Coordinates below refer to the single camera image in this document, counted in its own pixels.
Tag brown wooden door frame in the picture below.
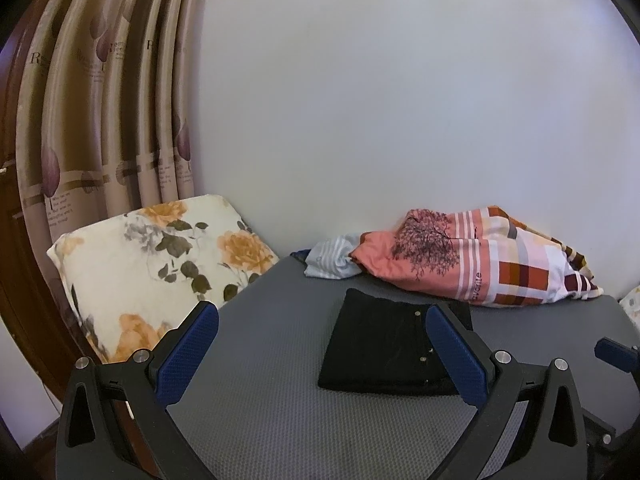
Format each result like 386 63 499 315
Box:
0 5 108 453

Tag floral cream pillow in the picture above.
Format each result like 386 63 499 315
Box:
47 194 280 365

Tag beige printed curtain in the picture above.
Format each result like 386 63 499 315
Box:
15 0 213 256

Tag black pants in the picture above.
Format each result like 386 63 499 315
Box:
317 288 473 397

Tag pink plaid folded blanket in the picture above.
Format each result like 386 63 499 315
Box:
350 205 604 307

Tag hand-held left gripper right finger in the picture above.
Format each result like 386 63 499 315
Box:
425 302 588 480

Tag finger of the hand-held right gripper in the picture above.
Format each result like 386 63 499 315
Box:
580 407 632 457
594 337 640 373

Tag grey white striped cloth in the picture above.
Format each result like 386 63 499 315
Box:
304 234 362 280

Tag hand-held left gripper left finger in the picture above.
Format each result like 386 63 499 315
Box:
55 301 221 480

